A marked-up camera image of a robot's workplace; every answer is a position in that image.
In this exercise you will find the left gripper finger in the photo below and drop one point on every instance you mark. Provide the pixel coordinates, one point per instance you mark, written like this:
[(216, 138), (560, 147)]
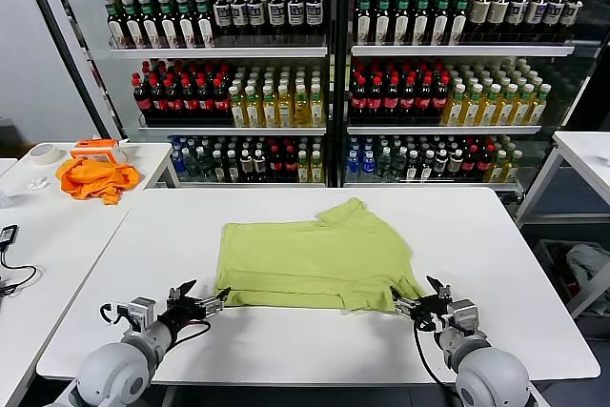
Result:
[(212, 306), (178, 293)]

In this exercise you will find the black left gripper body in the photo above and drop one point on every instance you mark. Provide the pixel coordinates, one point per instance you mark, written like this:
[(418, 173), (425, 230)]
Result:
[(183, 312)]

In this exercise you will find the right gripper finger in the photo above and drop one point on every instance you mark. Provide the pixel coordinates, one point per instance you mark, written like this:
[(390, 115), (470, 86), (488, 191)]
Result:
[(442, 293), (404, 307)]

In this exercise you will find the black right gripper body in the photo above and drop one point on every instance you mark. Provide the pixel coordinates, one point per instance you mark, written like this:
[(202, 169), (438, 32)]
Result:
[(431, 312)]

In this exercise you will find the light green T-shirt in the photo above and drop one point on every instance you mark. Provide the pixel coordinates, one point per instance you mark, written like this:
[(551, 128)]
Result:
[(310, 254)]

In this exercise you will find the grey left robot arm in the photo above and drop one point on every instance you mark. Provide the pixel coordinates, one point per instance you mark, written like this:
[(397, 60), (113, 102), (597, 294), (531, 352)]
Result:
[(114, 369)]

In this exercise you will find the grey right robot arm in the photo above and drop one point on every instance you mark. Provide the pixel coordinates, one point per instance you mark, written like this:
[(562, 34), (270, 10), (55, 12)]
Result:
[(491, 373)]

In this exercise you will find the grey plastic crate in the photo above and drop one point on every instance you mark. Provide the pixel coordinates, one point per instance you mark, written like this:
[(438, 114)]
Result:
[(548, 254)]

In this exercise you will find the dark bottle white cap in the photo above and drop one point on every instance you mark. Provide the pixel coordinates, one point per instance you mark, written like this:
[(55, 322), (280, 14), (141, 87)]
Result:
[(232, 168), (427, 166), (412, 166), (218, 168)]

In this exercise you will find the dark bottle beige label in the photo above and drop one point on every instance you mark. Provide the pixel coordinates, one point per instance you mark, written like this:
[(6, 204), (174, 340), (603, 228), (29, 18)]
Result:
[(480, 14), (498, 14), (456, 165), (441, 165), (246, 166), (259, 166)]

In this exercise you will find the green-tinted water bottle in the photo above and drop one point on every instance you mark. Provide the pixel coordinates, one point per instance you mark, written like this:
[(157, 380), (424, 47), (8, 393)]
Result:
[(203, 166), (189, 165), (384, 165), (399, 165)]

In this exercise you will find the blue water bottle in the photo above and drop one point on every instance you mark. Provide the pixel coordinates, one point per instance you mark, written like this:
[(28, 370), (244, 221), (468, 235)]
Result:
[(353, 164), (368, 164), (176, 164)]

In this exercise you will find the white side table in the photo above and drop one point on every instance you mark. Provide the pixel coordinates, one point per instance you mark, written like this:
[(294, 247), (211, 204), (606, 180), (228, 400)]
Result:
[(586, 154), (57, 245), (152, 159)]

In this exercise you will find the red-cap cola bottle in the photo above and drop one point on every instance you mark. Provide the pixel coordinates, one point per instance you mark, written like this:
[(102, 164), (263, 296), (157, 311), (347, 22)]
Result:
[(222, 102), (440, 102), (206, 102), (471, 165), (190, 102), (173, 102), (157, 102), (358, 102), (391, 102), (277, 166), (140, 102), (485, 165), (375, 102), (408, 102), (291, 166), (424, 102)]

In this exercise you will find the yellow juice bottle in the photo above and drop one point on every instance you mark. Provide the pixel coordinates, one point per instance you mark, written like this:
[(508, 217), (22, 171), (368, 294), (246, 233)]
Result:
[(285, 111), (505, 109), (498, 168), (522, 109), (269, 111), (472, 109), (301, 111), (488, 109), (316, 168), (303, 168), (537, 109), (252, 111), (317, 111), (455, 109), (237, 111), (513, 168)]

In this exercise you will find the crumpled orange cloth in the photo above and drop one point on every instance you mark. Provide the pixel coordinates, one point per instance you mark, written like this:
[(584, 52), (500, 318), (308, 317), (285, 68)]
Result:
[(95, 180)]

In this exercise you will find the grey crumpled cloth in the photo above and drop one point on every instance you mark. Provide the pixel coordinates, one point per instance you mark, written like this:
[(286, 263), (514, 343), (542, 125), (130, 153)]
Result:
[(588, 259)]

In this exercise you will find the white shelf board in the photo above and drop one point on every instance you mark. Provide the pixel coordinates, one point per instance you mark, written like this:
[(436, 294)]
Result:
[(443, 129), (229, 131), (457, 50), (214, 53)]

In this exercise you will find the orange and white box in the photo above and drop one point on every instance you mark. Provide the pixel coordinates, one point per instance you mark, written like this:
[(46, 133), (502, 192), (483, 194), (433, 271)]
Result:
[(93, 150)]

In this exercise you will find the small white crumpled object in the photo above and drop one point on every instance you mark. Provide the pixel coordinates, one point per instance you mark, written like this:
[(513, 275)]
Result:
[(39, 182)]

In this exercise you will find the small black device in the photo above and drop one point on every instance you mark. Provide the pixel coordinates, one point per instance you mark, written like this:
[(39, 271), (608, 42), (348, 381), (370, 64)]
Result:
[(8, 235)]

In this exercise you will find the beige masking tape roll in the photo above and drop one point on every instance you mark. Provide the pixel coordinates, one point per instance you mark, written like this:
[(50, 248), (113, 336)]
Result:
[(34, 158)]

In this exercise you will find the green-cap dark bottle white label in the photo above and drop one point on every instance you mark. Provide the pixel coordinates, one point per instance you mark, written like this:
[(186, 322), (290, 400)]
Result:
[(383, 21), (460, 21), (114, 26), (185, 26), (131, 26), (204, 26), (403, 21), (422, 21), (364, 21), (167, 26), (148, 26), (442, 21)]

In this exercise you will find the dark bottle blue label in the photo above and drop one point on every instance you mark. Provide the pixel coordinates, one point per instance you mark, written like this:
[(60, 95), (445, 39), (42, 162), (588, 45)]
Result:
[(517, 14), (313, 14), (572, 14), (295, 14), (554, 14), (238, 14), (536, 14), (257, 14), (276, 14), (221, 14)]

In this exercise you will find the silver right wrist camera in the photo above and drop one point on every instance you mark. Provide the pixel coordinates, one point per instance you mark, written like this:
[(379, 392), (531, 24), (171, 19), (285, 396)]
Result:
[(464, 316)]

